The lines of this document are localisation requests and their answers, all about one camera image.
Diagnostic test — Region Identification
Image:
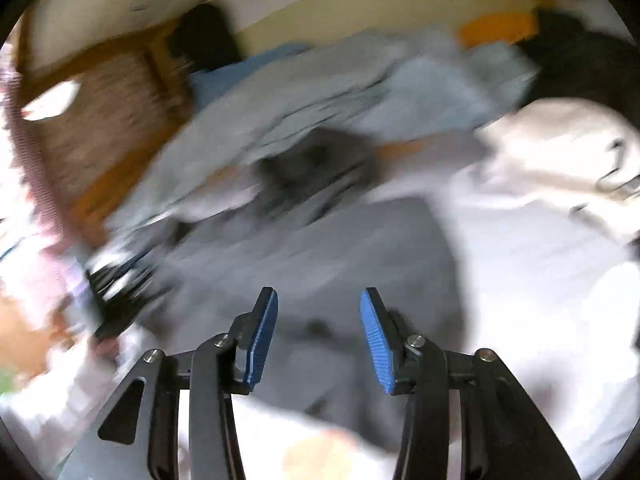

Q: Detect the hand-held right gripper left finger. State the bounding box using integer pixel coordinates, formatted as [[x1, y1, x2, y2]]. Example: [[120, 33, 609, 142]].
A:
[[60, 286, 279, 480]]

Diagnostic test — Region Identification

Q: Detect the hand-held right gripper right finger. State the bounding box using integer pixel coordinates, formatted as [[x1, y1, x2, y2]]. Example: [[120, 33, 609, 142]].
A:
[[360, 287, 583, 480]]

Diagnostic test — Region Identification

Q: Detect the grey jacket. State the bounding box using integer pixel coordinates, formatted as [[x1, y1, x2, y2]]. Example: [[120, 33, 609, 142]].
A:
[[150, 127, 466, 441]]

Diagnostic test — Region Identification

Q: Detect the red checked shirt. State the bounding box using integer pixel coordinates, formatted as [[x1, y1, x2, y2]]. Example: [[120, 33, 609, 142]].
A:
[[0, 70, 91, 301]]

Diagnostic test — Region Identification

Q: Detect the brown patterned curtain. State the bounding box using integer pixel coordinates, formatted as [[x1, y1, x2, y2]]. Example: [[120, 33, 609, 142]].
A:
[[40, 55, 171, 201]]

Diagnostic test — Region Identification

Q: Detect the blue pillow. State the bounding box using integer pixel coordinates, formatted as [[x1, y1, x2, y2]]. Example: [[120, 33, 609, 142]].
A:
[[190, 42, 311, 106]]

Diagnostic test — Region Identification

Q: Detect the light blue duvet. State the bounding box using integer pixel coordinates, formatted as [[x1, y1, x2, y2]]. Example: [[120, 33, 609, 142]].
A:
[[115, 30, 536, 221]]

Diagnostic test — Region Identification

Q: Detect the white sweatshirt with black print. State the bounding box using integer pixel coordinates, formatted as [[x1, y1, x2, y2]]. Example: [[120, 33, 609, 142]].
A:
[[475, 100, 640, 246]]

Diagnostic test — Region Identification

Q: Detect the black hanging garment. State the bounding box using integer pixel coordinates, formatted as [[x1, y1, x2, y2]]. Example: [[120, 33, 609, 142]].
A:
[[167, 4, 243, 73]]

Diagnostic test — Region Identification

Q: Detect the orange pillow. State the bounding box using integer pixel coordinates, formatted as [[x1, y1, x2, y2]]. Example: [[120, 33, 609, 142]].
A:
[[460, 11, 538, 46]]

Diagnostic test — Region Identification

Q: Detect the black jacket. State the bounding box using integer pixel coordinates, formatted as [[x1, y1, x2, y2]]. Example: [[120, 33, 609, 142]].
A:
[[520, 10, 640, 126]]

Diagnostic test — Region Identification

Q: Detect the wooden bunk bed frame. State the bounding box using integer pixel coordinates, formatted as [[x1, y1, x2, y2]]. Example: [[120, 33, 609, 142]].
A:
[[15, 0, 266, 246]]

